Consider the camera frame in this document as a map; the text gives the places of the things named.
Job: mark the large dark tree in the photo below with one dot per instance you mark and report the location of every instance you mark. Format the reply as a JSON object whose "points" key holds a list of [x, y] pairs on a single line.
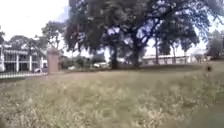
{"points": [[135, 50], [114, 56]]}

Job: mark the dry grass field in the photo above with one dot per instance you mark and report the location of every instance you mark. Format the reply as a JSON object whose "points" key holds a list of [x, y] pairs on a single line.
{"points": [[110, 96]]}

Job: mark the low pale building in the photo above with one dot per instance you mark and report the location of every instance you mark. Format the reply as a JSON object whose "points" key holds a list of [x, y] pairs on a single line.
{"points": [[166, 59]]}

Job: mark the stone pillar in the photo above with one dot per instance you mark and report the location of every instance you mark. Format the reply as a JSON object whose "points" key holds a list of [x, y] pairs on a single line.
{"points": [[53, 61]]}

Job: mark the white building with columns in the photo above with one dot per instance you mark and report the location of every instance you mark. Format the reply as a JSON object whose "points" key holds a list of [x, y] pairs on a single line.
{"points": [[20, 58]]}

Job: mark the pale railing fence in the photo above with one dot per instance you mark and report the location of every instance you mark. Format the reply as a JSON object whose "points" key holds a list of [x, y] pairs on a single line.
{"points": [[16, 74]]}

